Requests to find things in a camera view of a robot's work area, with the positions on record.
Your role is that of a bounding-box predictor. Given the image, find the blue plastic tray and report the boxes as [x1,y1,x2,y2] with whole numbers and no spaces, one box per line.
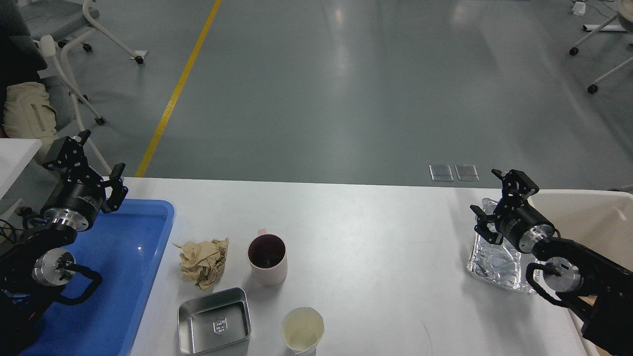
[22,200,175,356]

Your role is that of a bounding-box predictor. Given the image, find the beige plastic bin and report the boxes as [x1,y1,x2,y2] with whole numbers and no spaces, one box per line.
[529,189,633,356]

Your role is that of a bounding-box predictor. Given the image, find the cream paper cup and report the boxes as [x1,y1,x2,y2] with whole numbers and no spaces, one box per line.
[281,307,325,356]

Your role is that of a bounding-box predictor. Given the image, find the grey office chair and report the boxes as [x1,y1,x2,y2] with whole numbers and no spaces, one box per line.
[17,0,149,174]

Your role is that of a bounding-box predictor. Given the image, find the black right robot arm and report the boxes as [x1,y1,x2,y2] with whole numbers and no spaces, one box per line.
[470,169,633,356]

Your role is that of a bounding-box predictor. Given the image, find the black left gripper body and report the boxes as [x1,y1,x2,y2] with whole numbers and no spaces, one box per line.
[41,137,115,232]

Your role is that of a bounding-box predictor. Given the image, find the white side table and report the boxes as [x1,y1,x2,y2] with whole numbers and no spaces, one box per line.
[0,138,42,197]

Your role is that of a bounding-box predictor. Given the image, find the crumpled brown paper ball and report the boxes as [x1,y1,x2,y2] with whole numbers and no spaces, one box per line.
[174,239,230,291]

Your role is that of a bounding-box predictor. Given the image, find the pink ribbed mug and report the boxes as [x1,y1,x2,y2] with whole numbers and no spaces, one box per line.
[247,228,288,287]

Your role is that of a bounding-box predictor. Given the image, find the seated person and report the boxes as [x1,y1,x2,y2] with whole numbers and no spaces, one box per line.
[0,0,59,165]

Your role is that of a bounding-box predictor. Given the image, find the white floor power adapter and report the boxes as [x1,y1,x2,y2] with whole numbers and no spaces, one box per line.
[572,0,586,16]

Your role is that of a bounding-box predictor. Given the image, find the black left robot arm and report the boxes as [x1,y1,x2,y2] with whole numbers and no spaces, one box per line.
[0,130,129,356]

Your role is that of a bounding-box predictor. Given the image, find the left metal floor plate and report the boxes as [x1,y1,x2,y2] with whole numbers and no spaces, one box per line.
[429,164,454,182]

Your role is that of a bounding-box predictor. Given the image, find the white chair base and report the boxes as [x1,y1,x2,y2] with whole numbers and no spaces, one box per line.
[569,0,633,94]

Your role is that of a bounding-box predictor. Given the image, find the right metal floor plate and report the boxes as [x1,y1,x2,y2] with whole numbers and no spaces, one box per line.
[454,164,481,182]

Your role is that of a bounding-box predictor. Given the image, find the metal floor plate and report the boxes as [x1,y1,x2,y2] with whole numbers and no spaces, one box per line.
[454,164,481,182]
[429,164,454,182]

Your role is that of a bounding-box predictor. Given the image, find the crumpled aluminium foil tray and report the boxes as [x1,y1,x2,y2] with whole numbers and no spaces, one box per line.
[466,198,540,295]

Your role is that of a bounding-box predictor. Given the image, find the rectangular metal tin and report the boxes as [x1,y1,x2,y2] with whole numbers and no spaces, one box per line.
[177,288,252,356]

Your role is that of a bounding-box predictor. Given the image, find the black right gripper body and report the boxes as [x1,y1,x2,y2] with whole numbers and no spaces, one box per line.
[492,169,555,253]

